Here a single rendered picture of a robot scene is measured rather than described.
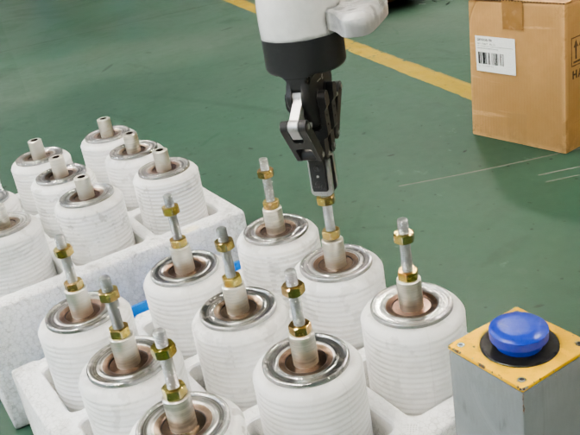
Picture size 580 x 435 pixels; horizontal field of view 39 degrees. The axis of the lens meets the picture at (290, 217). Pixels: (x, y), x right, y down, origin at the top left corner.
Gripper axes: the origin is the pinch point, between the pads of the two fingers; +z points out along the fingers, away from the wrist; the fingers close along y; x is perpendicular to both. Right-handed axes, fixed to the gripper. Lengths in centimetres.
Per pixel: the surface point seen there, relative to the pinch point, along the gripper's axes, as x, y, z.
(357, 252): 1.8, -1.9, 9.8
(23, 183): -59, -27, 13
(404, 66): -26, -159, 35
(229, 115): -67, -122, 35
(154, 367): -11.5, 19.3, 9.9
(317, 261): -2.0, 0.0, 9.9
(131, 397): -12.2, 22.5, 10.7
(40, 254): -43.5, -8.0, 14.3
